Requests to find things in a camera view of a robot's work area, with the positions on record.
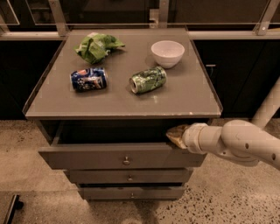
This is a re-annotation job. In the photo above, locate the grey drawer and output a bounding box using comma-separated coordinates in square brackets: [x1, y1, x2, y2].
[38, 119, 205, 170]
[79, 186, 185, 200]
[65, 168, 193, 184]

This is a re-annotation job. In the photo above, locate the white bowl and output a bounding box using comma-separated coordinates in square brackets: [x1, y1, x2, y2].
[151, 40, 185, 68]

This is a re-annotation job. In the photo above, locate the grey drawer cabinet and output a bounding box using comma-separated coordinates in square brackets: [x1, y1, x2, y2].
[24, 29, 222, 191]

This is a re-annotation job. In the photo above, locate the grey middle drawer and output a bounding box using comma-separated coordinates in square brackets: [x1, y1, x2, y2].
[65, 168, 193, 184]

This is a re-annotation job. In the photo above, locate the green soda can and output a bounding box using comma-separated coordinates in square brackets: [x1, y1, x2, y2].
[129, 66, 167, 94]

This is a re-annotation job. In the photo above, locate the metal railing frame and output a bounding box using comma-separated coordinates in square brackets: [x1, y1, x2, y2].
[0, 0, 280, 40]

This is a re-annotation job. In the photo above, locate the crumpled green chip bag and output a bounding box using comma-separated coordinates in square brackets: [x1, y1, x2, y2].
[74, 32, 125, 65]

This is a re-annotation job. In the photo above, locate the grey bottom drawer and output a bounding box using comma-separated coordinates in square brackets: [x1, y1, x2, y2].
[79, 186, 185, 200]

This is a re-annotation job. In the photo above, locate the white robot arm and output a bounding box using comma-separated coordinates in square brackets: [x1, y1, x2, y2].
[166, 78, 280, 170]

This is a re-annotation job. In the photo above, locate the black object at floor corner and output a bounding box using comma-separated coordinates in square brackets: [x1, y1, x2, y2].
[3, 194, 25, 224]

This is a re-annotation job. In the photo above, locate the grey top drawer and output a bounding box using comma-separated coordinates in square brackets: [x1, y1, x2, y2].
[38, 119, 205, 170]

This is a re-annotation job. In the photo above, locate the blue soda can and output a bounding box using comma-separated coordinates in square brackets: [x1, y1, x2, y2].
[70, 67, 108, 92]

